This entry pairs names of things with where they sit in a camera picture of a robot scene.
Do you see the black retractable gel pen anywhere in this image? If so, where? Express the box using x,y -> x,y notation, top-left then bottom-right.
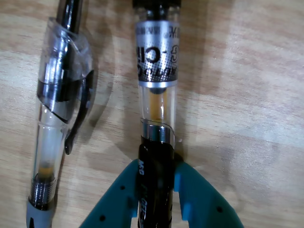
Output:
132,0 -> 183,228

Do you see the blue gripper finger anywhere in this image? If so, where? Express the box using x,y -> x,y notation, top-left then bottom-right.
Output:
174,161 -> 245,228
79,158 -> 140,228

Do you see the clear retractable pen grey grip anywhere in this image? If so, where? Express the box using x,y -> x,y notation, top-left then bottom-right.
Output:
25,0 -> 95,228

